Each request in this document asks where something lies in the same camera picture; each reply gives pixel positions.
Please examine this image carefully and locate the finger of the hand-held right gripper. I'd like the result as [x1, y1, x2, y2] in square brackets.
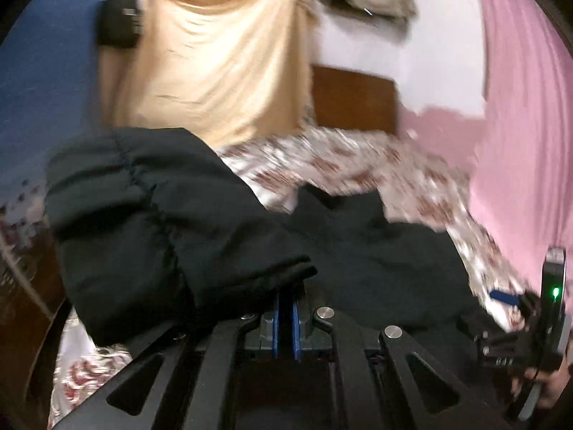
[489, 289, 541, 323]
[457, 312, 515, 345]

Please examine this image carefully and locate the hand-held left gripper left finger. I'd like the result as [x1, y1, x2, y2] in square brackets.
[49, 292, 288, 430]

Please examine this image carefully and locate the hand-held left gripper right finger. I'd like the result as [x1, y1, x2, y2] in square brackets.
[291, 281, 515, 430]

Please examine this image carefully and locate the black garment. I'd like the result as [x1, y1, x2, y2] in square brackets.
[45, 126, 493, 345]

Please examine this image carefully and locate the person's right hand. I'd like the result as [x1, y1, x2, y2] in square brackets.
[510, 363, 573, 413]

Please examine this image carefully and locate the floral satin bedspread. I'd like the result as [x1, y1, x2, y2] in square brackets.
[49, 123, 531, 428]

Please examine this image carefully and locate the pink curtain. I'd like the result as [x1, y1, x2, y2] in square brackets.
[468, 0, 573, 296]

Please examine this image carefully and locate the brown wooden headboard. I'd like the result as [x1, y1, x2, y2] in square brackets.
[309, 65, 401, 136]

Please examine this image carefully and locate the brown wooden furniture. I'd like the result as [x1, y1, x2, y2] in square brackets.
[0, 224, 72, 413]

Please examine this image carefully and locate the beige hanging cloth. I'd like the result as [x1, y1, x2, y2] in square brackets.
[98, 0, 321, 146]

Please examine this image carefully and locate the blue printed cloth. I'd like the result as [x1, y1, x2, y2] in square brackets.
[0, 0, 115, 234]

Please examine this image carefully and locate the black hanging bag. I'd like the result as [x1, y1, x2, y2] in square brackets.
[96, 0, 144, 50]

